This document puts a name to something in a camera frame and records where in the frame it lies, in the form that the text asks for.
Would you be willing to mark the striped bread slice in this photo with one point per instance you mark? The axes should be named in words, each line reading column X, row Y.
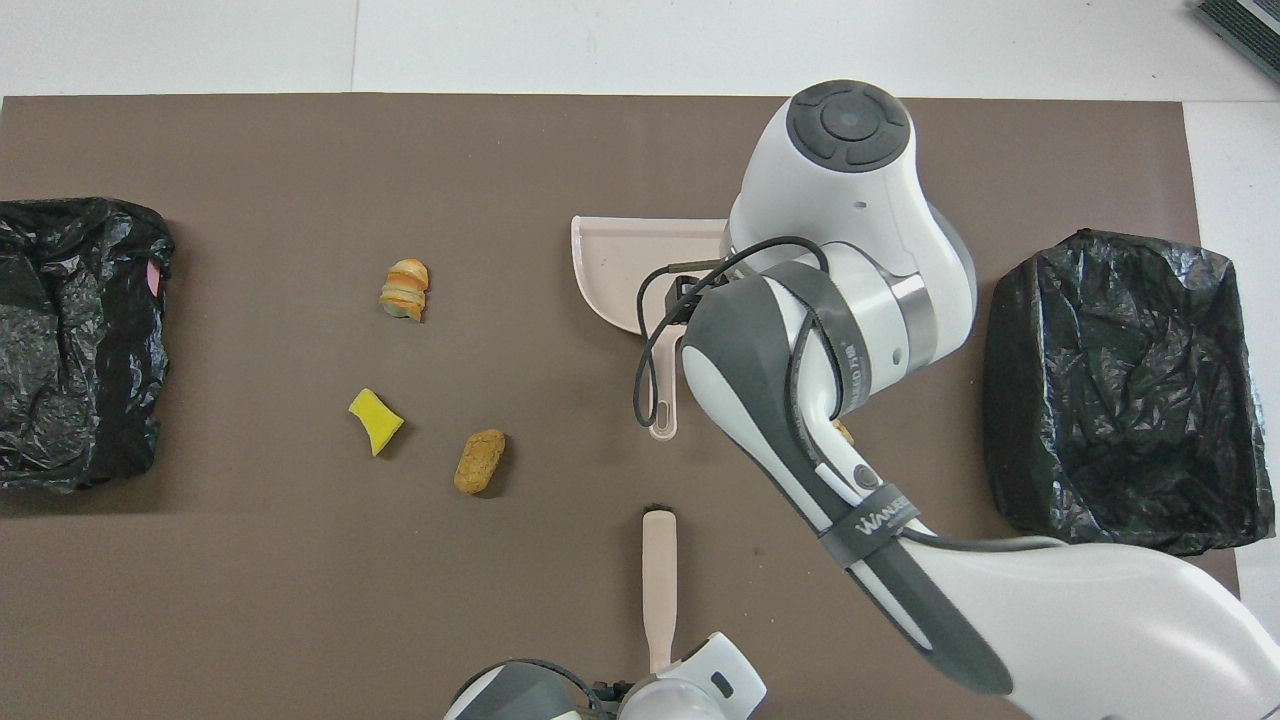
column 405, row 290

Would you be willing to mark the black bag lined bin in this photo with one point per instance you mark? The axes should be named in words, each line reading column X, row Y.
column 1120, row 400

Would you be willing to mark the grey vent grille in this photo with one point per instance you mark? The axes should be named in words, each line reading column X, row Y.
column 1245, row 22

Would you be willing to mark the beige brush black bristles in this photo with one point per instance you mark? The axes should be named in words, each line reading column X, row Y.
column 659, row 570

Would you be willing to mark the brown table mat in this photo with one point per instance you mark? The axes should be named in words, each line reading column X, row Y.
column 400, row 150

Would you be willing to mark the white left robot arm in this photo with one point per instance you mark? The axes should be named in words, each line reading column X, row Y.
column 720, row 680

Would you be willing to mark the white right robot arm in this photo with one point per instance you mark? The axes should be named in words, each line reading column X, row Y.
column 850, row 220

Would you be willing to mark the ridged croissant piece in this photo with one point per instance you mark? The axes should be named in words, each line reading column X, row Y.
column 844, row 432

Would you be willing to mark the brown bread roll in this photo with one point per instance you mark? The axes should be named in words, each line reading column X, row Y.
column 480, row 462

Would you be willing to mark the beige plastic dustpan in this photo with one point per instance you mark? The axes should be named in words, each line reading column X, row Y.
column 610, row 270

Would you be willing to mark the black bag bin pink tag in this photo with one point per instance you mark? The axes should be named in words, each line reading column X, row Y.
column 80, row 300

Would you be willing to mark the small yellow green sponge wedge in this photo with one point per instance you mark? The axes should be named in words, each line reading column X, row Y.
column 376, row 420

